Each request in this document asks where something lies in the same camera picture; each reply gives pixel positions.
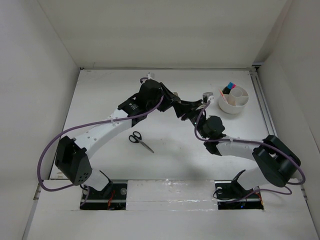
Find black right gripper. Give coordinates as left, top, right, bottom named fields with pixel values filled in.
left=173, top=99, right=208, bottom=139

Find red pink pen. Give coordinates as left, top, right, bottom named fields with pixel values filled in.
left=219, top=87, right=228, bottom=103

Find blue cap black highlighter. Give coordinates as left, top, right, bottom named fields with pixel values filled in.
left=225, top=82, right=234, bottom=95

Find black handled scissors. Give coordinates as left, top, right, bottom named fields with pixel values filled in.
left=128, top=131, right=155, bottom=154

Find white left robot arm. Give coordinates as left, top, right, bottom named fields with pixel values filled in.
left=55, top=79, right=180, bottom=199

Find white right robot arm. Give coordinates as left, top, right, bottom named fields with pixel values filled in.
left=173, top=100, right=302, bottom=198

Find white round divided container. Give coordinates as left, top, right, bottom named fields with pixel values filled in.
left=218, top=86, right=249, bottom=115

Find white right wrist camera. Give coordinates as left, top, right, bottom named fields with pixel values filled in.
left=202, top=91, right=214, bottom=104

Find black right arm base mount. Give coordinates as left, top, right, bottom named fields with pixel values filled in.
left=212, top=170, right=264, bottom=210

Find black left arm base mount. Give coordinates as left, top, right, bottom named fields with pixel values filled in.
left=79, top=181, right=128, bottom=211

